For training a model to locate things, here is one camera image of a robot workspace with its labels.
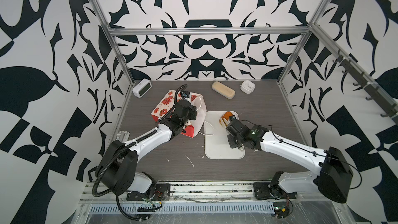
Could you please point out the silver metal bracket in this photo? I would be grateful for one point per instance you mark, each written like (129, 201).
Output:
(123, 136)

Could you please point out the small electronics board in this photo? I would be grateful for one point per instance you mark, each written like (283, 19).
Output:
(283, 210)

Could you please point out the white rectangular tray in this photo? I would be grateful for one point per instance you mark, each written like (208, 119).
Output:
(216, 139)

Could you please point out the beige oblong sponge block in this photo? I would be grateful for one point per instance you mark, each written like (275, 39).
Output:
(223, 90)

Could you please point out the white slotted cable duct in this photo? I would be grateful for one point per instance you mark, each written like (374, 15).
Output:
(203, 208)

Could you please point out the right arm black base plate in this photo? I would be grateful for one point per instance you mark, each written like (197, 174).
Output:
(269, 191)

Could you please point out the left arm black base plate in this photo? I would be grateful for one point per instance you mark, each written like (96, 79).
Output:
(156, 192)

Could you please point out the white red paper bag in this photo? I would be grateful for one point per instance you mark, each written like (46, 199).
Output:
(166, 106)

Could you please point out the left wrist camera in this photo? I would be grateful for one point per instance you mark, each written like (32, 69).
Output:
(185, 95)

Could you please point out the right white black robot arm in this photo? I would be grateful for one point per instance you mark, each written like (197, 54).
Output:
(327, 171)

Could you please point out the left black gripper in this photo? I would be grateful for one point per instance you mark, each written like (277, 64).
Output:
(192, 110)

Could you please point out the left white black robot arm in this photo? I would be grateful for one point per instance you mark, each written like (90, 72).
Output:
(117, 168)

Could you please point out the small white lidded container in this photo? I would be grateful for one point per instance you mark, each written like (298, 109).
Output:
(247, 87)

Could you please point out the brown fake croissant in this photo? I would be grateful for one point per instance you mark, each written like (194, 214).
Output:
(225, 119)

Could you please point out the white digital alarm clock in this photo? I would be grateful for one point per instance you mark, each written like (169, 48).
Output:
(142, 88)

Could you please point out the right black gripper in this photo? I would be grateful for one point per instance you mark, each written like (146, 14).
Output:
(231, 143)

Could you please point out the black wall hook rail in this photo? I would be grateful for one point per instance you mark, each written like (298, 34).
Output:
(363, 80)

